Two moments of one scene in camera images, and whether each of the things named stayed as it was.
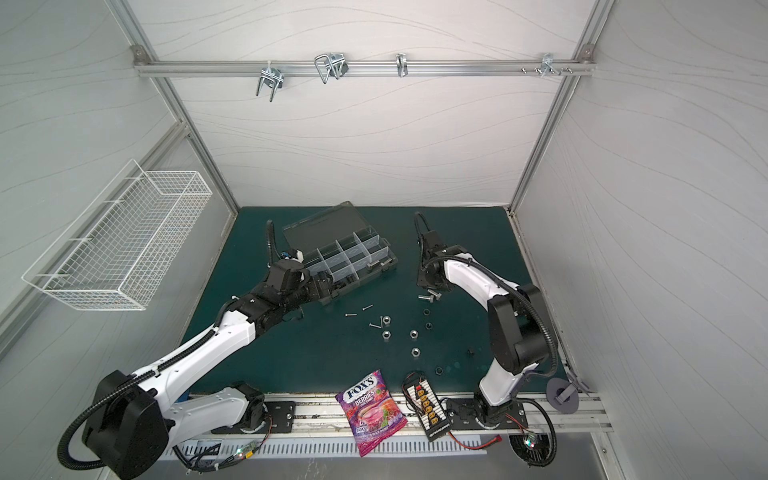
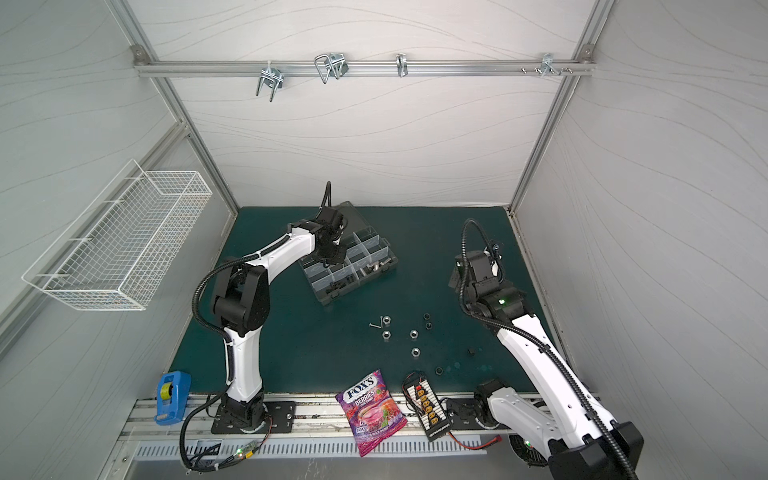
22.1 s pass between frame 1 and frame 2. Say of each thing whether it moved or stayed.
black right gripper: moved
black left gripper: moved
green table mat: stayed
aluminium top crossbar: stayed
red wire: stayed
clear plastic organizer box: stayed
